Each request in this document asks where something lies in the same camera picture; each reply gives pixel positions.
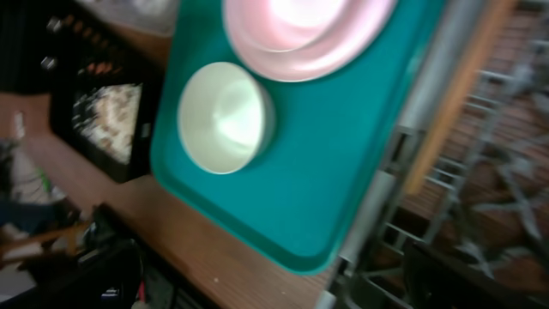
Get teal plastic tray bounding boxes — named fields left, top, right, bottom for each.
left=150, top=0, right=446, bottom=274

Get pink plate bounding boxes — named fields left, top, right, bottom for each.
left=222, top=0, right=397, bottom=82

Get white bowl with food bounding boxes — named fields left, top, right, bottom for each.
left=177, top=62, right=276, bottom=174

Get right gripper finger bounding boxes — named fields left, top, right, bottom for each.
left=403, top=243, right=532, bottom=309

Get spilled rice and nuts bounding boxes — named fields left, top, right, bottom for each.
left=72, top=83, right=142, bottom=165

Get black plastic tray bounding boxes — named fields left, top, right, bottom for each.
left=42, top=14, right=163, bottom=183

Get grey dishwasher rack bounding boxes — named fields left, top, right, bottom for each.
left=317, top=1, right=548, bottom=308

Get wooden chopstick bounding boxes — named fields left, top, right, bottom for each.
left=403, top=0, right=516, bottom=194

